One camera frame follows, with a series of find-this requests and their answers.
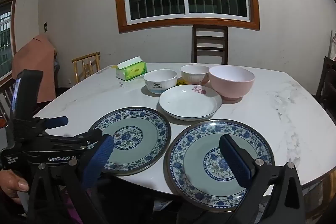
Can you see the dark grey cloth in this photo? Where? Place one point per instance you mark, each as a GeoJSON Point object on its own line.
{"type": "Point", "coordinates": [56, 69]}

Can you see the dark carved wooden armchair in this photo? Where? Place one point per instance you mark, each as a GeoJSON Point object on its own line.
{"type": "Point", "coordinates": [5, 98]}

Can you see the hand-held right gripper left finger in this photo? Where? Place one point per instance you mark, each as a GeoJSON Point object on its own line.
{"type": "Point", "coordinates": [98, 158]}

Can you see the black wall plaque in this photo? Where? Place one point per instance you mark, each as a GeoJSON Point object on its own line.
{"type": "Point", "coordinates": [45, 27]}

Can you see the purple patterned clothing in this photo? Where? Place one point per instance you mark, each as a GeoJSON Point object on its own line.
{"type": "Point", "coordinates": [74, 211]}

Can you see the person's left hand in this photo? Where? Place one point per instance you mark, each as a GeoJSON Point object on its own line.
{"type": "Point", "coordinates": [13, 184]}

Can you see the green tissue pack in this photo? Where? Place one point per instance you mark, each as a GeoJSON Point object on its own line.
{"type": "Point", "coordinates": [134, 70]}

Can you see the small wood-framed barred window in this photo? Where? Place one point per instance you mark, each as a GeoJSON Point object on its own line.
{"type": "Point", "coordinates": [5, 29]}

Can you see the dark wooden side chair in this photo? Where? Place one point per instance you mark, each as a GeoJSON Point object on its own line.
{"type": "Point", "coordinates": [328, 82]}

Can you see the round yellow warning sticker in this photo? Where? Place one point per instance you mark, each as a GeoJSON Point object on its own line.
{"type": "Point", "coordinates": [179, 81]}

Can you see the white bowl with pink base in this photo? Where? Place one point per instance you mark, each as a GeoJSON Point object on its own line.
{"type": "Point", "coordinates": [193, 74]}

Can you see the blue floral patterned plate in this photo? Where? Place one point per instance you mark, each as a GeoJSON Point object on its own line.
{"type": "Point", "coordinates": [194, 174]}
{"type": "Point", "coordinates": [147, 134]}

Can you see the dark wooden slatted chair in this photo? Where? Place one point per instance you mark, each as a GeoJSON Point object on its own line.
{"type": "Point", "coordinates": [210, 41]}

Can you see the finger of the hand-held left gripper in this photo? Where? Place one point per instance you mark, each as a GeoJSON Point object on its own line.
{"type": "Point", "coordinates": [57, 121]}
{"type": "Point", "coordinates": [86, 136]}

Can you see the white bowl with blue print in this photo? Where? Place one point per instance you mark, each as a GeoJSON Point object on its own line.
{"type": "Point", "coordinates": [160, 82]}

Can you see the white plate with pink flower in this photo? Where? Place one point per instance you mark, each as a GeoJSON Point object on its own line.
{"type": "Point", "coordinates": [183, 103]}

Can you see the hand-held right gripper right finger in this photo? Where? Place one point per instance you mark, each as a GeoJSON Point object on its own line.
{"type": "Point", "coordinates": [236, 161]}

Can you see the white plastic bag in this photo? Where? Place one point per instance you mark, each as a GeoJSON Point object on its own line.
{"type": "Point", "coordinates": [333, 45]}

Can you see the bamboo chair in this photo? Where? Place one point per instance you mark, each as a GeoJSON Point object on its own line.
{"type": "Point", "coordinates": [86, 56]}

